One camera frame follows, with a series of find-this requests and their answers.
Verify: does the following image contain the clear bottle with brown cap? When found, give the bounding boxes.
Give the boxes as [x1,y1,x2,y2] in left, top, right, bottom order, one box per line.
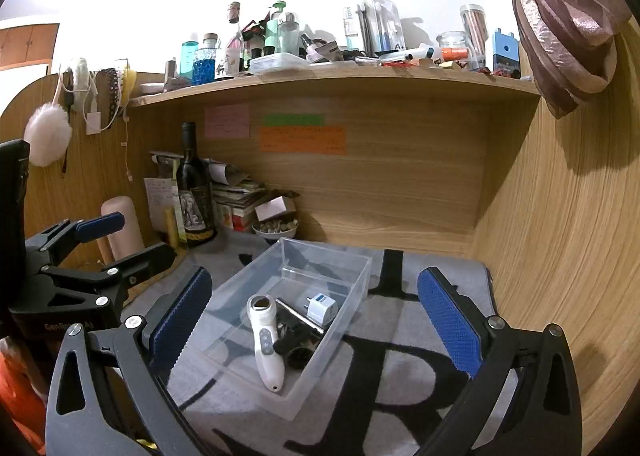
[226,1,244,68]

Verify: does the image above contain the grey towel with black letters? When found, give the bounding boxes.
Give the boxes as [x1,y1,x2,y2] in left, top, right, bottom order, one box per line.
[120,231,501,456]

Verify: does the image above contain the black key fob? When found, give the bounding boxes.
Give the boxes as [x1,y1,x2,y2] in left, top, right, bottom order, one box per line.
[272,323,321,369]

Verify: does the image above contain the frosted clear bottle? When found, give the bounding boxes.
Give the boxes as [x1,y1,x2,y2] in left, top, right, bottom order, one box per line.
[277,11,301,56]

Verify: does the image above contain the wooden shelf board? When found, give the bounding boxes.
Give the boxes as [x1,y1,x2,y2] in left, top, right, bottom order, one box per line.
[127,59,543,110]

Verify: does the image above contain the white plug adapter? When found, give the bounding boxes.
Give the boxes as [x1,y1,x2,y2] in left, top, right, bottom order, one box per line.
[300,290,338,327]

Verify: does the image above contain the white fluffy puff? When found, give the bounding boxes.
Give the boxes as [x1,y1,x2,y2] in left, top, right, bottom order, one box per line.
[23,104,72,167]

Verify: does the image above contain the white handheld facial massager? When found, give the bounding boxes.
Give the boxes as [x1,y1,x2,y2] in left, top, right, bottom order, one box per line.
[246,294,286,393]

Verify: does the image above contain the blue textured glass bottle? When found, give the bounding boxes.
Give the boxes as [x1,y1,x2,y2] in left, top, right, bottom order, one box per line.
[192,33,217,86]

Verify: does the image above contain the hanging pink brown cloth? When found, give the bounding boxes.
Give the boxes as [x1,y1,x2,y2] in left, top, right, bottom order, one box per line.
[510,0,633,119]

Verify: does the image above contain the small white cardboard box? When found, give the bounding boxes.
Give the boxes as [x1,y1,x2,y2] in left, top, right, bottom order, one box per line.
[255,196,297,222]

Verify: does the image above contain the stack of books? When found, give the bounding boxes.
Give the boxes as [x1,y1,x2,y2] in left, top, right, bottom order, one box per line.
[212,181,268,218]

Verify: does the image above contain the handwritten white note paper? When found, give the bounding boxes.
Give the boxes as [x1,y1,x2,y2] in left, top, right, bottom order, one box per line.
[144,177,178,233]

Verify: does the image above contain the white charger cable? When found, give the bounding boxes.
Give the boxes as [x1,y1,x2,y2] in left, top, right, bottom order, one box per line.
[60,59,127,134]

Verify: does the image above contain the orange sticky note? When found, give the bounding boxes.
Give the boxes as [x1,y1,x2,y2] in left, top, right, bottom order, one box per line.
[259,125,347,156]

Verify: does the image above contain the blue toothbrush package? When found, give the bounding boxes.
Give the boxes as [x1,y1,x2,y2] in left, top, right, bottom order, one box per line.
[372,0,407,54]

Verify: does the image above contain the green pump bottle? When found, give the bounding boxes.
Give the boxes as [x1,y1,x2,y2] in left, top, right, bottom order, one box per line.
[264,0,286,56]

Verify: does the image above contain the clear tube of rose-gold sticks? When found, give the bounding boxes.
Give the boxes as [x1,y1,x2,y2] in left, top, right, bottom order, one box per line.
[460,4,489,70]

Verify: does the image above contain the teal liquid bottle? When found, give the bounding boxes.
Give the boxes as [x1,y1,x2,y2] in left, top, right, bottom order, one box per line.
[181,39,200,83]

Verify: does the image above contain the white bowl of beads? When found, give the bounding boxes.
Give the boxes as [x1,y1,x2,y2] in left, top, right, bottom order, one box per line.
[251,219,299,240]

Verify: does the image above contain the dark wine bottle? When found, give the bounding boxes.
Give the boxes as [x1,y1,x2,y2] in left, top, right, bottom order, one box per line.
[176,122,218,248]

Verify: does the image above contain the clear plastic storage box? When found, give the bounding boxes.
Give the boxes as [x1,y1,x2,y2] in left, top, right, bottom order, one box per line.
[200,237,375,421]

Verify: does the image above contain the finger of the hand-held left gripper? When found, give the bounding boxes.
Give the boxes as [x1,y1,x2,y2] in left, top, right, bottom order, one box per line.
[37,242,179,322]
[25,212,127,268]

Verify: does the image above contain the beige rounded cylinder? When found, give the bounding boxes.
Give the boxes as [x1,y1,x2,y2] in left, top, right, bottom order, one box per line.
[100,196,146,262]

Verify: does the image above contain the green sticky note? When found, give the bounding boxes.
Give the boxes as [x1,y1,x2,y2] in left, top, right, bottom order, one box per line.
[263,114,326,127]

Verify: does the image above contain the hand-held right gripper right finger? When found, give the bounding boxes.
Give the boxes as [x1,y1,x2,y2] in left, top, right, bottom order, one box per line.
[417,266,584,456]

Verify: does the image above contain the pink sticky note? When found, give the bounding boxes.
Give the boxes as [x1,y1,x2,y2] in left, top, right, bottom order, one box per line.
[204,104,251,139]

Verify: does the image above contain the glass jar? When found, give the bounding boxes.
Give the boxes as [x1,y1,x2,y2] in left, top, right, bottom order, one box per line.
[436,30,470,63]

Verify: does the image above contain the wooden cabinet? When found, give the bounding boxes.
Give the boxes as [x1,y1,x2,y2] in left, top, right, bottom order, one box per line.
[0,22,61,72]

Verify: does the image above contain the beaded headband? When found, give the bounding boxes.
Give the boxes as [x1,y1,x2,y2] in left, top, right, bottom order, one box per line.
[102,67,124,117]

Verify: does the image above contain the flat clear plastic container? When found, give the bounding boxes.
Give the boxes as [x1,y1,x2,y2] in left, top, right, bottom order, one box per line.
[248,53,310,76]

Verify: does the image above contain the blue box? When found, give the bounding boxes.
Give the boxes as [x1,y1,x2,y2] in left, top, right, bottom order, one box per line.
[492,29,521,74]

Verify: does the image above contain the crumpled white papers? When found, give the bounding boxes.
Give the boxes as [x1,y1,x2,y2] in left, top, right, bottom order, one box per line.
[150,151,238,185]

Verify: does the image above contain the white toothbrush package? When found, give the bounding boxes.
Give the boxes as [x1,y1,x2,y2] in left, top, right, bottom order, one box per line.
[344,0,375,56]

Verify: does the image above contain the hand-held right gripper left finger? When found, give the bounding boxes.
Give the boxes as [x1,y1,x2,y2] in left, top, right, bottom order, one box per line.
[45,265,216,456]

